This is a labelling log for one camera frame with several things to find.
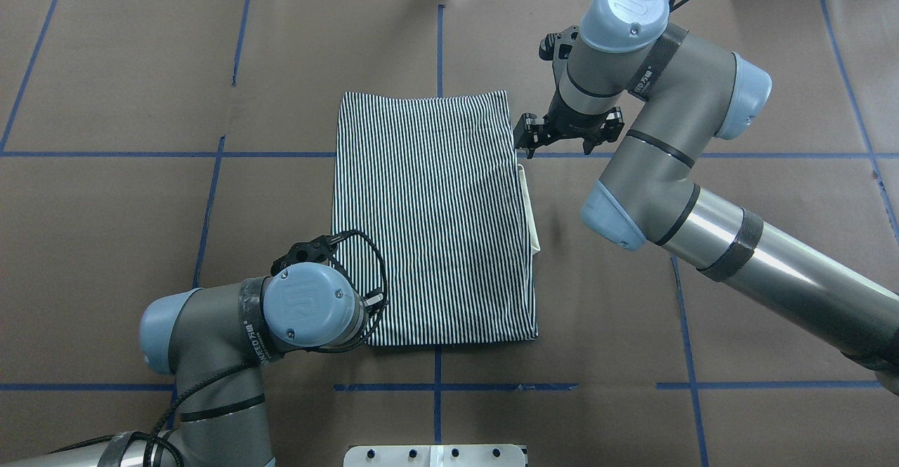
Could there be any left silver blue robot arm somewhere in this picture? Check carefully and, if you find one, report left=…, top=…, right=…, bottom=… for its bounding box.
left=17, top=230, right=391, bottom=466

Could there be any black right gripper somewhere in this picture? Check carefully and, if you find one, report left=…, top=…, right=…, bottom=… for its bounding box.
left=514, top=26, right=625, bottom=159

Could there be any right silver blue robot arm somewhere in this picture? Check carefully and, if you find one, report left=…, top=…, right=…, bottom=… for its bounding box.
left=515, top=0, right=897, bottom=393

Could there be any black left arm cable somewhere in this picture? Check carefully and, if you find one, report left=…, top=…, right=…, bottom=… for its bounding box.
left=49, top=230, right=388, bottom=467

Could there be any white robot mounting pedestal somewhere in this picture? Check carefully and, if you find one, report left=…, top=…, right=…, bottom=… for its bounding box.
left=343, top=444, right=530, bottom=466

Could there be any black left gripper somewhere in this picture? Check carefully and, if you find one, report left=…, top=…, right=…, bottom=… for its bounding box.
left=270, top=239, right=389, bottom=317

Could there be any navy white striped polo shirt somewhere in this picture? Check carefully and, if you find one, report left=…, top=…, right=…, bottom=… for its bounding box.
left=333, top=91, right=539, bottom=348

